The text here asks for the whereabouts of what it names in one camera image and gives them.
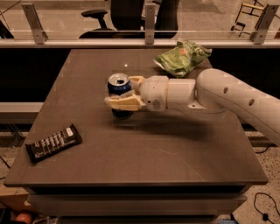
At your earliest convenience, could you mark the black office chair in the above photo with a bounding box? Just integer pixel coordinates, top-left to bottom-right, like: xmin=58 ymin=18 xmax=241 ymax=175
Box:
xmin=80 ymin=0 xmax=179 ymax=39

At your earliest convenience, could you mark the left metal rail bracket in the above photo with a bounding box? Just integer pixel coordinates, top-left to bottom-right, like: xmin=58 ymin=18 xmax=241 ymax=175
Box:
xmin=21 ymin=3 xmax=48 ymax=45

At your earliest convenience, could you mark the black floor cable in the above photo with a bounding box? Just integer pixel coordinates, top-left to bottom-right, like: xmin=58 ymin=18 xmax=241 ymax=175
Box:
xmin=253 ymin=192 xmax=280 ymax=224

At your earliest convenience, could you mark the orange round object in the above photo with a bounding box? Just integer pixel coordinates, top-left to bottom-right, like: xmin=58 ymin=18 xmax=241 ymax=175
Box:
xmin=15 ymin=212 xmax=32 ymax=224

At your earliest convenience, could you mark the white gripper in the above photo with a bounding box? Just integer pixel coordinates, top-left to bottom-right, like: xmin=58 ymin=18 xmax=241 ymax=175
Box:
xmin=104 ymin=76 xmax=169 ymax=112

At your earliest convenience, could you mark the green chip bag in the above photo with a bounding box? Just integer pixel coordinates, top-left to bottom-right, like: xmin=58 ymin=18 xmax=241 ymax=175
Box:
xmin=154 ymin=41 xmax=212 ymax=78

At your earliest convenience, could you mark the right metal rail bracket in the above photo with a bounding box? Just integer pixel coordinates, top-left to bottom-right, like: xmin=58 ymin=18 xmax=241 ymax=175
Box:
xmin=250 ymin=4 xmax=279 ymax=45

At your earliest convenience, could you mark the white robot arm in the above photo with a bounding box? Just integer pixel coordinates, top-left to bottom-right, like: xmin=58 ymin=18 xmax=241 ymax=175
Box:
xmin=105 ymin=68 xmax=280 ymax=146

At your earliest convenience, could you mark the blue pepsi can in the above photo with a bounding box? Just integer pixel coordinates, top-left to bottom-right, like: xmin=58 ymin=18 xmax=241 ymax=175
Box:
xmin=108 ymin=73 xmax=133 ymax=119

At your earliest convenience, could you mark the black chocolate bar wrapper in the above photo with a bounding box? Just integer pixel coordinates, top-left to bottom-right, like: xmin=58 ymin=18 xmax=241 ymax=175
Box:
xmin=25 ymin=124 xmax=82 ymax=163

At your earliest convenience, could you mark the yellow black cart frame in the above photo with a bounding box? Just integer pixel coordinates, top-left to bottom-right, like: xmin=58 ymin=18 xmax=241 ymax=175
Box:
xmin=231 ymin=0 xmax=268 ymax=37

